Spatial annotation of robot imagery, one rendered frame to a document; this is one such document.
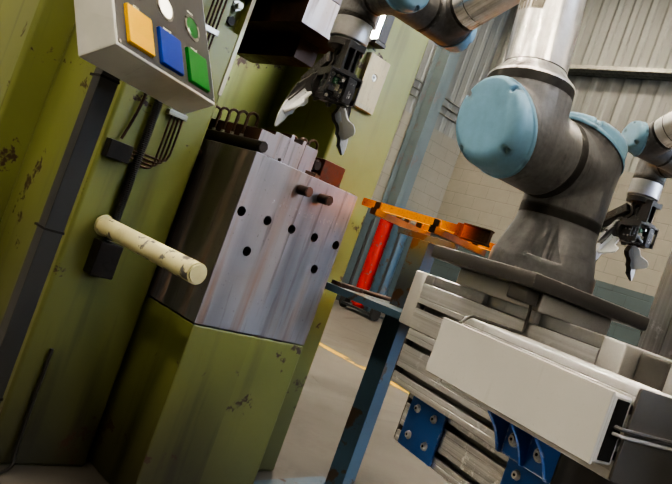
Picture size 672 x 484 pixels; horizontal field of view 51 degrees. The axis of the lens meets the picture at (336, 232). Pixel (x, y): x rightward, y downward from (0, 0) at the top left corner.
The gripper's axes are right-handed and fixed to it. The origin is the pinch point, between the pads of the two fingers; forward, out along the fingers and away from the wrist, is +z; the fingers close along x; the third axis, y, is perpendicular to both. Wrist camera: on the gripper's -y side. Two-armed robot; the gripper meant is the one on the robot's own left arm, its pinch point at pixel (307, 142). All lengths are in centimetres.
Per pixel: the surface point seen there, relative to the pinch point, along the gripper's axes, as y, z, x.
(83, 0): -7.8, -8.2, -45.3
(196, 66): -19.1, -7.8, -20.7
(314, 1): -45, -40, 7
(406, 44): -72, -51, 51
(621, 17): -624, -427, 651
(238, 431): -45, 73, 29
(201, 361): -39, 55, 10
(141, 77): -11.7, -0.3, -31.2
